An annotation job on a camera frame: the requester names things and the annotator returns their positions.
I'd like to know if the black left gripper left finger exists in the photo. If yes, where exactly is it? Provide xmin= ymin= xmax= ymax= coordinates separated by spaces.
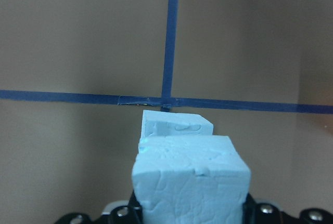
xmin=55 ymin=192 xmax=143 ymax=224

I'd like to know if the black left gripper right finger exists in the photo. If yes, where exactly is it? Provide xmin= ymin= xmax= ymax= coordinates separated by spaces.
xmin=242 ymin=194 xmax=332 ymax=224

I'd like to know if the light blue block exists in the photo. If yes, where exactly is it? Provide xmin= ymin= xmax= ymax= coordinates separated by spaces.
xmin=132 ymin=135 xmax=251 ymax=223
xmin=141 ymin=110 xmax=213 ymax=138

